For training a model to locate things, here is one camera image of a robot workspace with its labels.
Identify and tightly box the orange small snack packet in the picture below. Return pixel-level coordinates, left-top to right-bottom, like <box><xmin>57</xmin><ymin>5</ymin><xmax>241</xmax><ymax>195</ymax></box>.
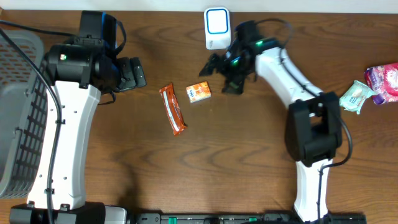
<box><xmin>186</xmin><ymin>81</ymin><xmax>211</xmax><ymax>103</ymax></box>

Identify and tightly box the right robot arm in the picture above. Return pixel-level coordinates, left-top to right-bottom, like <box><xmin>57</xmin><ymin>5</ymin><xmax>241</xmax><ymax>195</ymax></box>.
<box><xmin>199</xmin><ymin>38</ymin><xmax>346</xmax><ymax>223</ymax></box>

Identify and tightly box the white barcode scanner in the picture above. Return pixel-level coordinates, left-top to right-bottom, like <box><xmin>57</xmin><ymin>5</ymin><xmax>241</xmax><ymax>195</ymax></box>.
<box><xmin>203</xmin><ymin>7</ymin><xmax>231</xmax><ymax>50</ymax></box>

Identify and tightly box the grey plastic mesh basket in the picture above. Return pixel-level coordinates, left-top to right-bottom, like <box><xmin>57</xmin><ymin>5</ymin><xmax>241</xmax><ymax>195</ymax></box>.
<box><xmin>1</xmin><ymin>39</ymin><xmax>47</xmax><ymax>198</ymax></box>

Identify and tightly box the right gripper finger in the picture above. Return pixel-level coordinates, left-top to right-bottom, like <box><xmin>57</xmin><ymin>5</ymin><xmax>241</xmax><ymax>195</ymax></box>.
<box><xmin>221</xmin><ymin>79</ymin><xmax>245</xmax><ymax>95</ymax></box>
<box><xmin>199</xmin><ymin>54</ymin><xmax>221</xmax><ymax>77</ymax></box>

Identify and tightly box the teal snack packet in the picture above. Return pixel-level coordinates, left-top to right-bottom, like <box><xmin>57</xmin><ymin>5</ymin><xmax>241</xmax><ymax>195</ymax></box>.
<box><xmin>339</xmin><ymin>80</ymin><xmax>375</xmax><ymax>114</ymax></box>

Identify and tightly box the purple red snack pack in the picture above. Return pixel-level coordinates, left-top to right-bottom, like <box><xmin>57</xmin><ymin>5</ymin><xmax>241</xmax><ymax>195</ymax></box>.
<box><xmin>364</xmin><ymin>63</ymin><xmax>397</xmax><ymax>105</ymax></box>

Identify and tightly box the orange brown snack bar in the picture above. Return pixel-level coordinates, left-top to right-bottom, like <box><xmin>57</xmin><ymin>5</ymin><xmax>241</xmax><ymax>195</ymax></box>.
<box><xmin>159</xmin><ymin>83</ymin><xmax>187</xmax><ymax>136</ymax></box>

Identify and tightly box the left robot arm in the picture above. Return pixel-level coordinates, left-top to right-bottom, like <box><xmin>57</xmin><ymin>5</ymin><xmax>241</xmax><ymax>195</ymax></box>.
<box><xmin>9</xmin><ymin>44</ymin><xmax>146</xmax><ymax>223</ymax></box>

